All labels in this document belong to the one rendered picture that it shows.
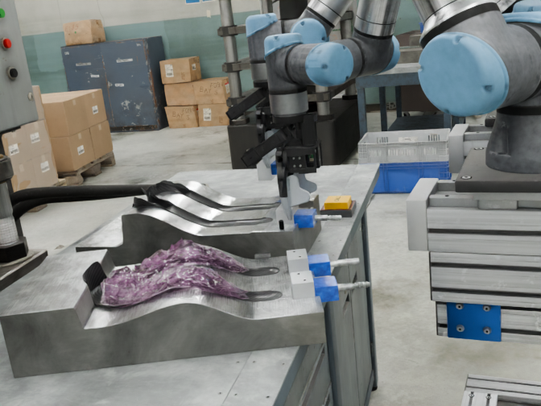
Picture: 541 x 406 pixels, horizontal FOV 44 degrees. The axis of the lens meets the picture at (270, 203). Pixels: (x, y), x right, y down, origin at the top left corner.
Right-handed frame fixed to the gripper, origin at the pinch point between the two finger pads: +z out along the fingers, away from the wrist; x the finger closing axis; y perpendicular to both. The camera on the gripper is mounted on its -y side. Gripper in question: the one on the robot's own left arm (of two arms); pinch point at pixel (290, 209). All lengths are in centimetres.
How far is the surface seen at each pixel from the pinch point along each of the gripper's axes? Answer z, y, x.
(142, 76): 23, -336, 618
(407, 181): 83, -2, 316
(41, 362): 9, -30, -48
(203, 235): 2.9, -17.2, -6.9
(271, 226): 2.2, -3.1, -4.1
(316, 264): 4.6, 9.0, -18.3
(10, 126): -17, -85, 28
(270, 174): -0.9, -11.2, 26.7
